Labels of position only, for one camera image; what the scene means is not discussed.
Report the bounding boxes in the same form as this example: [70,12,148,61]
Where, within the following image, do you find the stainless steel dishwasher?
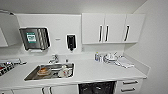
[77,80,118,94]

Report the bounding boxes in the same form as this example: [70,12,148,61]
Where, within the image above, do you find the black soap dispenser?
[65,34,77,53]

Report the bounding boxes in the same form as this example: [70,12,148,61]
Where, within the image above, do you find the small clear bottle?
[98,53,104,63]

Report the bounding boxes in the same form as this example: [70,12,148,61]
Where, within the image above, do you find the small sink soap pump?
[64,58,69,65]

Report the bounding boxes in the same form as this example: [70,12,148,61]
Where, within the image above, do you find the white cup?
[57,65,73,79]

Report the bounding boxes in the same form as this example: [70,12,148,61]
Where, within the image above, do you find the chrome faucet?
[48,54,60,65]

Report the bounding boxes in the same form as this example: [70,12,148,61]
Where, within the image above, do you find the brown bowl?
[36,66,50,77]

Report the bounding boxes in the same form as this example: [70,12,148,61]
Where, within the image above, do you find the steel paper towel dispenser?
[18,27,51,53]

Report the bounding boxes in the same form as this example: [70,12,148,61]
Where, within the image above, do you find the white narrow drawer unit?
[115,77,144,94]

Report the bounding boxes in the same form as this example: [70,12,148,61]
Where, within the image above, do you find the stainless steel sink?
[23,62,76,82]

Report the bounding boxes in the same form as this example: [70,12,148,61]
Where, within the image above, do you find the dish drying rack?
[0,58,28,77]

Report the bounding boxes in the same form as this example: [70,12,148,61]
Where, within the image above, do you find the white wall cabinet three handles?
[81,12,147,46]

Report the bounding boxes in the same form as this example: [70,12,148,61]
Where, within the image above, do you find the white wall cabinet two handles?
[0,9,22,48]

